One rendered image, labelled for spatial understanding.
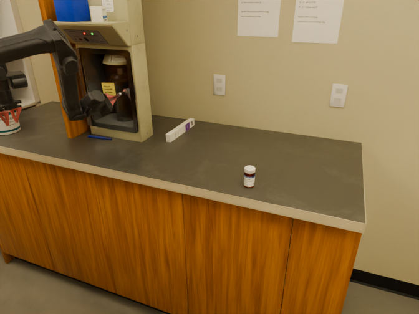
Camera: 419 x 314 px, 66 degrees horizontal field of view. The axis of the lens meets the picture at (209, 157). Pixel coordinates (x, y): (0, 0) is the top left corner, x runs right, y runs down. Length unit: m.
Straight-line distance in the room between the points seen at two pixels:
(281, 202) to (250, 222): 0.17
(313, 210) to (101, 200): 0.97
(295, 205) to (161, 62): 1.20
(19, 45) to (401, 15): 1.46
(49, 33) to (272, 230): 0.99
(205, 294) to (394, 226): 1.10
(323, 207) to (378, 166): 0.74
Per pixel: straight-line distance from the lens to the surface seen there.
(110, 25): 1.47
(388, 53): 1.72
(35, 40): 1.04
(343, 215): 1.19
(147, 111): 1.69
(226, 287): 1.58
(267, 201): 1.20
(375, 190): 1.96
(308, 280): 1.41
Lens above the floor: 1.60
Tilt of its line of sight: 26 degrees down
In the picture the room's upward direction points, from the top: straight up
